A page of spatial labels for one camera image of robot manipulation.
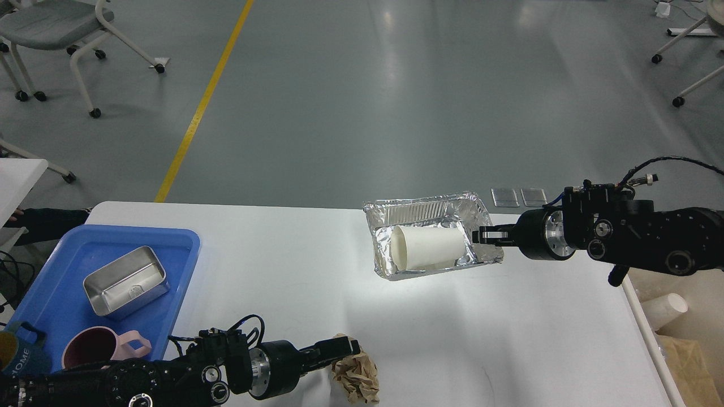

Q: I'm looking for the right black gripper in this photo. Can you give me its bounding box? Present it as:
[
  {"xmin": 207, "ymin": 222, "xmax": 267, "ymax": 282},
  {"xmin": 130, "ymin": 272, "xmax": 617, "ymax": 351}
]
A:
[{"xmin": 479, "ymin": 209, "xmax": 576, "ymax": 261}]

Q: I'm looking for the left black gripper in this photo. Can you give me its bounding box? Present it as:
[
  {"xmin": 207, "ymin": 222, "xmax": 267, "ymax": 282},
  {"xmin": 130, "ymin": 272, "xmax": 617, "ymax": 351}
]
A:
[{"xmin": 249, "ymin": 337, "xmax": 361, "ymax": 399}]

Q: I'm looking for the brown paper ball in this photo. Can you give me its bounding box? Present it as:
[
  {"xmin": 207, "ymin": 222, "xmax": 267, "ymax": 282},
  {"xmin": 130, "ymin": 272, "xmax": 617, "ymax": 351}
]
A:
[{"xmin": 331, "ymin": 347, "xmax": 380, "ymax": 405}]

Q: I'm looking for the aluminium foil container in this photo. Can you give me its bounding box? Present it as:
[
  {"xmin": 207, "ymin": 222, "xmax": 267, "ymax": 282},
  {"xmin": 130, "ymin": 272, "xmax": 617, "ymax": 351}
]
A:
[{"xmin": 363, "ymin": 192, "xmax": 504, "ymax": 281}]

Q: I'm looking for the white paper cup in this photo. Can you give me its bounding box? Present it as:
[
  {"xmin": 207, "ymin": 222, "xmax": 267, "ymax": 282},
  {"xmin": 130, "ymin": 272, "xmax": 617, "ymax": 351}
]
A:
[{"xmin": 390, "ymin": 225, "xmax": 466, "ymax": 271}]

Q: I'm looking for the steel rectangular tray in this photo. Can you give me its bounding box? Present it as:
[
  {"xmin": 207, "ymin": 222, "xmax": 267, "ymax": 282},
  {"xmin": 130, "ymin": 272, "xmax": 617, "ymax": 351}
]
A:
[{"xmin": 83, "ymin": 246, "xmax": 170, "ymax": 321}]

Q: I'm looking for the pink HOME mug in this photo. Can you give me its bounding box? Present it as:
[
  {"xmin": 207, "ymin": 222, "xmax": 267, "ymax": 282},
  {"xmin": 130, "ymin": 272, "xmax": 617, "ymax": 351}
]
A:
[{"xmin": 61, "ymin": 326, "xmax": 152, "ymax": 369}]

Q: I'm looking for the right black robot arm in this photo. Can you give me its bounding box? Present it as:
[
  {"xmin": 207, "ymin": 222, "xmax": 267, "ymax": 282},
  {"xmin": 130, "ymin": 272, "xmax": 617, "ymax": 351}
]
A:
[{"xmin": 472, "ymin": 155, "xmax": 723, "ymax": 288}]

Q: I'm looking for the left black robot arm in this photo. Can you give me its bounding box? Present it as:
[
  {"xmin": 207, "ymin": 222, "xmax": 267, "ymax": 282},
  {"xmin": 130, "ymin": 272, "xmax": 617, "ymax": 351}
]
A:
[{"xmin": 2, "ymin": 315, "xmax": 361, "ymax": 406}]

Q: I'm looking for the metal floor plate left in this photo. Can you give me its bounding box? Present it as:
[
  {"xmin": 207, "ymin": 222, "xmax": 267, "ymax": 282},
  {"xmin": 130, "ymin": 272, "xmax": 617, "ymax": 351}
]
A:
[{"xmin": 491, "ymin": 188, "xmax": 520, "ymax": 208}]

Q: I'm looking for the metal floor plate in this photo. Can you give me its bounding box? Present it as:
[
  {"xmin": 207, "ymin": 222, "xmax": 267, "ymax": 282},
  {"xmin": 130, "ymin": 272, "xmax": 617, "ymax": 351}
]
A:
[
  {"xmin": 491, "ymin": 188, "xmax": 520, "ymax": 208},
  {"xmin": 520, "ymin": 188, "xmax": 549, "ymax": 208}
]

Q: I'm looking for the metal floor plate right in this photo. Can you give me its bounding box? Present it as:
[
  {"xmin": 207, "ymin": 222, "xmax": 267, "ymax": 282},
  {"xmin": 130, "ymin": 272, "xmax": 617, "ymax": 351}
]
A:
[{"xmin": 520, "ymin": 188, "xmax": 549, "ymax": 208}]

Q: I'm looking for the white cup in bin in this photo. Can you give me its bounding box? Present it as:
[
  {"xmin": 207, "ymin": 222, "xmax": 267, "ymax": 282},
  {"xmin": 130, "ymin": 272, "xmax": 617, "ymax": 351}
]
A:
[{"xmin": 641, "ymin": 293, "xmax": 689, "ymax": 331}]

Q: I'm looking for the beige plastic bin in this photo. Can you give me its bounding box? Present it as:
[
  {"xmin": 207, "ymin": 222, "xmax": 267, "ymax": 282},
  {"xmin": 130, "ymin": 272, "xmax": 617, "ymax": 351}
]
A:
[{"xmin": 623, "ymin": 269, "xmax": 723, "ymax": 406}]

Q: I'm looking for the brown paper in bin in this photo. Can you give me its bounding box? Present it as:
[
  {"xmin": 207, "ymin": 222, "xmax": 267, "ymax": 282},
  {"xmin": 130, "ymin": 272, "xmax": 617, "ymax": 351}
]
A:
[{"xmin": 656, "ymin": 335, "xmax": 722, "ymax": 406}]

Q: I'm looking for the blue plastic tray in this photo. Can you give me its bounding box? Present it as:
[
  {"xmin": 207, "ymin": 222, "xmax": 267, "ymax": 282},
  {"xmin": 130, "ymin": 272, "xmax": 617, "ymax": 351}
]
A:
[{"xmin": 11, "ymin": 224, "xmax": 201, "ymax": 373}]

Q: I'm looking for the dark blue HOME mug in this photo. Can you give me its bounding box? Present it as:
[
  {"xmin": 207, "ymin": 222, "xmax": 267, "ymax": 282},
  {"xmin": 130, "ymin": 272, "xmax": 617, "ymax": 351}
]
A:
[{"xmin": 1, "ymin": 321, "xmax": 51, "ymax": 376}]

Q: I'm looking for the white chair base right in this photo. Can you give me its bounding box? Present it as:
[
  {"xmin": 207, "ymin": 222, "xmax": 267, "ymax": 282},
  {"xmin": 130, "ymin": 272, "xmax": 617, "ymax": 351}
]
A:
[{"xmin": 650, "ymin": 0, "xmax": 724, "ymax": 108}]

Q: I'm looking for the person in dark trousers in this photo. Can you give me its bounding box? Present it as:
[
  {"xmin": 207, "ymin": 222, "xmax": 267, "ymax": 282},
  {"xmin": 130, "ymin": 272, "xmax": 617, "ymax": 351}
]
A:
[{"xmin": 3, "ymin": 207, "xmax": 93, "ymax": 246}]

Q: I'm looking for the white side table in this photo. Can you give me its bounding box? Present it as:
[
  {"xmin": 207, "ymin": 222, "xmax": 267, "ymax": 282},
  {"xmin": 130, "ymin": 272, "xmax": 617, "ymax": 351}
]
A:
[{"xmin": 1, "ymin": 158, "xmax": 48, "ymax": 225}]

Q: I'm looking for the grey office chair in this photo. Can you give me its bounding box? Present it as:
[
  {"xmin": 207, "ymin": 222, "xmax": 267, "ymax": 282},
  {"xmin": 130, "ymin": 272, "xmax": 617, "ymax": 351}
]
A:
[{"xmin": 1, "ymin": 1, "xmax": 165, "ymax": 118}]

